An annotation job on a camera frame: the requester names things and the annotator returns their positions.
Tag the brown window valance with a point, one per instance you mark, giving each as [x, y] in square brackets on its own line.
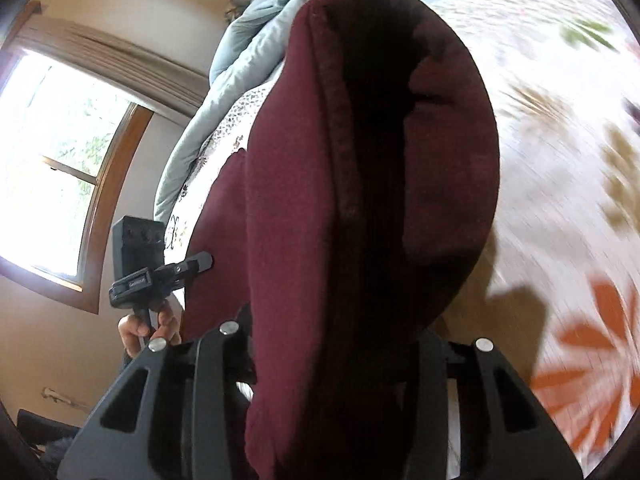
[169, 88]

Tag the person left hand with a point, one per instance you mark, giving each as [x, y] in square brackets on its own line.
[132, 329]

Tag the light blue comforter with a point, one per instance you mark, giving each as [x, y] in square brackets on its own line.
[251, 48]

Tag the maroon pants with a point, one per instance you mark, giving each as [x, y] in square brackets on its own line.
[348, 223]

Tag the wooden framed window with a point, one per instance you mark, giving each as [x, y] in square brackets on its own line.
[67, 142]

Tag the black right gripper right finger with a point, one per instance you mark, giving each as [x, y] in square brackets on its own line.
[505, 433]

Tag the black tracking camera box left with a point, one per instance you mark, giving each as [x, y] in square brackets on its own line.
[137, 243]

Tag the white floral quilt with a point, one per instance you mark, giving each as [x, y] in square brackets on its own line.
[556, 287]

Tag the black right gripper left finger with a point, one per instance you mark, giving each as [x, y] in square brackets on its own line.
[175, 412]

